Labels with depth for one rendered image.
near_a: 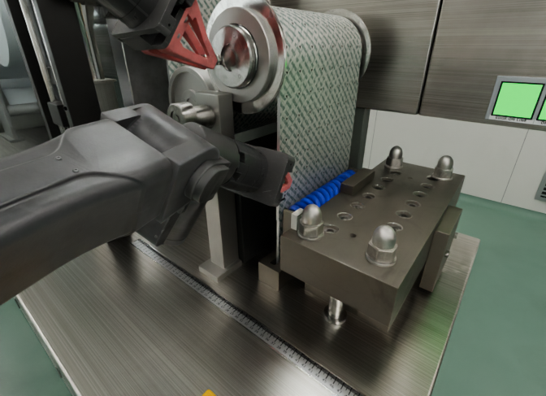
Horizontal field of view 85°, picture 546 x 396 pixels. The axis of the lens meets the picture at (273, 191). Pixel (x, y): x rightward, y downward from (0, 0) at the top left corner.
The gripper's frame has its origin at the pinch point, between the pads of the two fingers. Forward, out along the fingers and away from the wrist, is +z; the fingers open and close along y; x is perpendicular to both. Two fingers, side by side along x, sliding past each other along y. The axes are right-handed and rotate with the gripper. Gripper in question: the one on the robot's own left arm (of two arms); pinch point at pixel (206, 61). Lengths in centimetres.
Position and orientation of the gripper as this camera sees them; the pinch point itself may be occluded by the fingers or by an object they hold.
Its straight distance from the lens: 42.7
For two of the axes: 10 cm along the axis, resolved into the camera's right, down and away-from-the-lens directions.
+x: 3.7, -9.2, 1.0
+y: 7.6, 2.4, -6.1
